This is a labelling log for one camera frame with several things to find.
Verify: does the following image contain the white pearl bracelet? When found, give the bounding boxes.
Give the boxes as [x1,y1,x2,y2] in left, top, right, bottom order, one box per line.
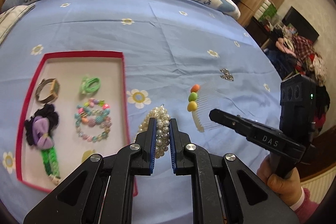
[134,104,172,159]

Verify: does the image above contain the hair comb with coloured beads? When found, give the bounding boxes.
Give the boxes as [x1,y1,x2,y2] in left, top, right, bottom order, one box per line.
[189,81,221,132]

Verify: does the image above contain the pink sleeve forearm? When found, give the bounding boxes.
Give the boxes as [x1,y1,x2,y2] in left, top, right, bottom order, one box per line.
[290,188,319,223]

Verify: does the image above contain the red jewelry tray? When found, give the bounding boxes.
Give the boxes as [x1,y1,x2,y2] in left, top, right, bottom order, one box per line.
[15,51,130,192]

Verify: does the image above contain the right hand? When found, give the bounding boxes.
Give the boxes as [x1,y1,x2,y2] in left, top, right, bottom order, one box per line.
[257,155,304,207]

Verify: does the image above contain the yellow hair claw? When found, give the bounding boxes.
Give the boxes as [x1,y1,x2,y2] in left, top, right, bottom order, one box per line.
[81,149,96,162]

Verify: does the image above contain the green braided band with panda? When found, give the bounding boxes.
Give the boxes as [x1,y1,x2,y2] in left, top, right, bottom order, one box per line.
[41,147,61,185]

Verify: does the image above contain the pile of clothes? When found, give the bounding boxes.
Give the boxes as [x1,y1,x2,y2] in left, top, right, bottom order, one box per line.
[265,28,330,132]

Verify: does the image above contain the blue floral bed sheet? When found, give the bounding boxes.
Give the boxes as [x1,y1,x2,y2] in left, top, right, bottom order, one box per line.
[1,0,281,222]

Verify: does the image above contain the gold wrist watch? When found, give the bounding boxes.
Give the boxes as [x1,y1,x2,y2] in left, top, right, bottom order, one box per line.
[35,78,60,104]

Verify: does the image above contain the black scrunchie with purple bow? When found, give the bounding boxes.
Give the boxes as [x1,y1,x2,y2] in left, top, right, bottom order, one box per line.
[24,103,59,150]

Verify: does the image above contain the grey striped pillow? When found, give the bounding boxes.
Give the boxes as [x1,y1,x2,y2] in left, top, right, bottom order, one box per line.
[0,4,35,45]

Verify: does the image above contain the pastel bead bracelet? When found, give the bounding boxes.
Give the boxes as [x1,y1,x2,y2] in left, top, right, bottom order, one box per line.
[74,98,113,143]

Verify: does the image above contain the black camera box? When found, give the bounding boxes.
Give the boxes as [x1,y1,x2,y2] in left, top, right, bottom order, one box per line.
[279,73,317,136]

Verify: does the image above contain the green hair ties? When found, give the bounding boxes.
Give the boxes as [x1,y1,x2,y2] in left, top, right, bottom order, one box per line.
[79,75,101,95]

